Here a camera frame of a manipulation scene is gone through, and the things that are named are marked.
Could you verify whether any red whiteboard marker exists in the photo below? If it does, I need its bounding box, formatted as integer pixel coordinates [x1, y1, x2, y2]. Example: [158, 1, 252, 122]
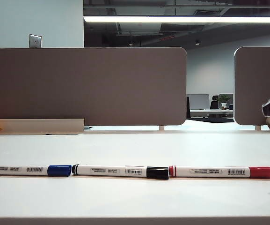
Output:
[168, 165, 270, 179]

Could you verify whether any black whiteboard marker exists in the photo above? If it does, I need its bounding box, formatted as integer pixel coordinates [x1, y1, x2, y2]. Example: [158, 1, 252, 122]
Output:
[71, 163, 170, 180]

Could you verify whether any blue whiteboard marker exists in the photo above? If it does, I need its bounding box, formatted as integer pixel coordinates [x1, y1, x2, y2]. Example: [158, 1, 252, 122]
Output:
[0, 165, 72, 177]

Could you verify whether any small potted green plant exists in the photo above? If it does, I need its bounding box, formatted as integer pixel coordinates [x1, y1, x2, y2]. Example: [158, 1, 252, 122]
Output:
[218, 93, 232, 110]

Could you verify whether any black office chair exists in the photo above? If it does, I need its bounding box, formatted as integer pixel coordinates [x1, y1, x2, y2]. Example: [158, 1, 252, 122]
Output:
[210, 95, 219, 110]

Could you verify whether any white background desk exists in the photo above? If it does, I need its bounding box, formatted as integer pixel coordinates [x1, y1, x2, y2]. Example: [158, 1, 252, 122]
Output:
[190, 109, 234, 118]

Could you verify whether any grey background desk screen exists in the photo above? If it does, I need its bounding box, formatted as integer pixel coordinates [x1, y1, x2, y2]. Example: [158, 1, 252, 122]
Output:
[187, 93, 210, 110]

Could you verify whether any long ceiling light strip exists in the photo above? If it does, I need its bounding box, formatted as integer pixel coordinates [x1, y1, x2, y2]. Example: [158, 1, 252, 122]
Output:
[83, 15, 270, 23]

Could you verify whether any wide brown desk divider panel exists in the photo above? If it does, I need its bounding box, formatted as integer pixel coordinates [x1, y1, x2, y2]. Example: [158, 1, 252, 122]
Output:
[0, 47, 188, 126]

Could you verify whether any grey ceiling air duct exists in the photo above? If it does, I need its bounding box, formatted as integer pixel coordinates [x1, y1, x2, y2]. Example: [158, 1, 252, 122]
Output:
[115, 22, 161, 36]

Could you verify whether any metal wall switch plate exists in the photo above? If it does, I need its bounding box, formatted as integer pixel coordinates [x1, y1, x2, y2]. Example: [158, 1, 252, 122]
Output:
[29, 34, 43, 48]

